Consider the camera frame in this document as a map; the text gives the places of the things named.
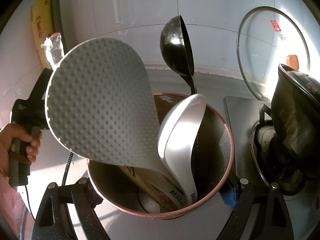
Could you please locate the white rice paddle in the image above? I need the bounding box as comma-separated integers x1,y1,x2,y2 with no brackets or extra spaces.
45,37,187,209

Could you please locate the red utensil holder cup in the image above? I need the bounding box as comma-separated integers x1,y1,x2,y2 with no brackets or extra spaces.
88,106,234,219

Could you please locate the black ladle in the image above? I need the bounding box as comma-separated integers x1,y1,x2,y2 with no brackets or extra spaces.
159,15,197,94

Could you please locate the person left hand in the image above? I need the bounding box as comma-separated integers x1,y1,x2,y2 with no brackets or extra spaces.
1,124,42,177

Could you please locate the yellow cling wrap roll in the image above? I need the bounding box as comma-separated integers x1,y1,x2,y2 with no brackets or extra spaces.
30,0,54,69

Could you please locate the black cooking pot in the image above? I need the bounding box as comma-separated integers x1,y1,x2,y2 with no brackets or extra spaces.
271,64,319,154

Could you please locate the glass pot lid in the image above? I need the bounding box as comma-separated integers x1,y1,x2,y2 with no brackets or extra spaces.
236,6,310,102

